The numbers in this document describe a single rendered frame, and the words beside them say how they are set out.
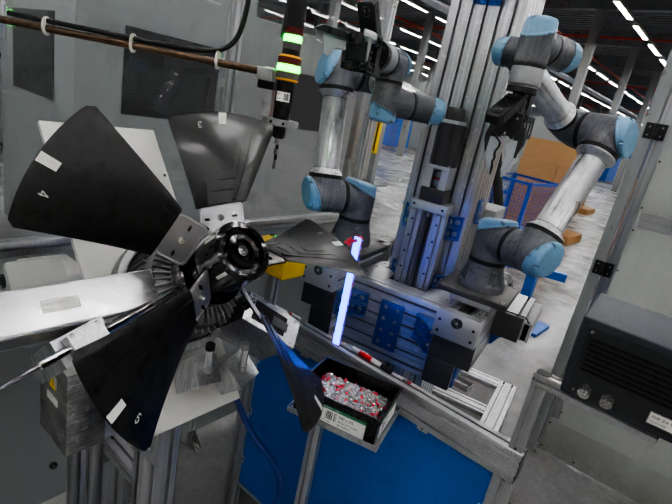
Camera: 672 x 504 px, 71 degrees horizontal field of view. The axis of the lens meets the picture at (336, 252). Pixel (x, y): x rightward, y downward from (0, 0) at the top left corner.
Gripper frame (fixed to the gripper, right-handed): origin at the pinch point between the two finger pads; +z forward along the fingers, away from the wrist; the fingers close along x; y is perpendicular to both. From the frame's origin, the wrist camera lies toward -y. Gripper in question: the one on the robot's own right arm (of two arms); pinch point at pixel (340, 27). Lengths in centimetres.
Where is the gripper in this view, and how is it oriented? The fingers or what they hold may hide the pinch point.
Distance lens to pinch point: 111.1
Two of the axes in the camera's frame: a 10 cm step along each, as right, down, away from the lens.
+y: -1.8, 9.4, 2.9
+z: -4.9, 1.7, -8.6
